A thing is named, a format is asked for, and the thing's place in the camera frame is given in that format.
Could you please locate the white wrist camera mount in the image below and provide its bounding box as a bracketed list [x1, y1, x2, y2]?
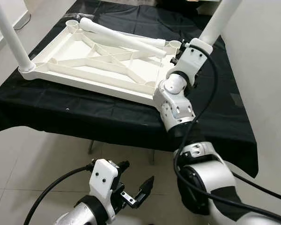
[89, 159, 120, 223]
[171, 38, 214, 87]

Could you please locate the clear tape patch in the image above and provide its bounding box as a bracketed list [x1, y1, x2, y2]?
[231, 93, 243, 107]

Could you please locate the black tablecloth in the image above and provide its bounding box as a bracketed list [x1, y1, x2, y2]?
[0, 0, 259, 179]

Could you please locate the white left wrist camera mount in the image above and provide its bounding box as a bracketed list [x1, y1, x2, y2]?
[89, 159, 120, 223]

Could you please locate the white plastic table top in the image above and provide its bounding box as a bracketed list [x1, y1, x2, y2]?
[19, 19, 183, 107]

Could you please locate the grey metal table frame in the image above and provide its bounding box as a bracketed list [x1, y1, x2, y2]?
[87, 138, 156, 165]

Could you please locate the black wall cable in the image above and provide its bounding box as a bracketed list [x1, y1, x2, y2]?
[14, 13, 32, 31]

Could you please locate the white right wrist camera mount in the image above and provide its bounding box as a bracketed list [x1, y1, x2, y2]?
[171, 38, 214, 87]

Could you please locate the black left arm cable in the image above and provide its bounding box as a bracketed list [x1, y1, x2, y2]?
[23, 164, 95, 225]

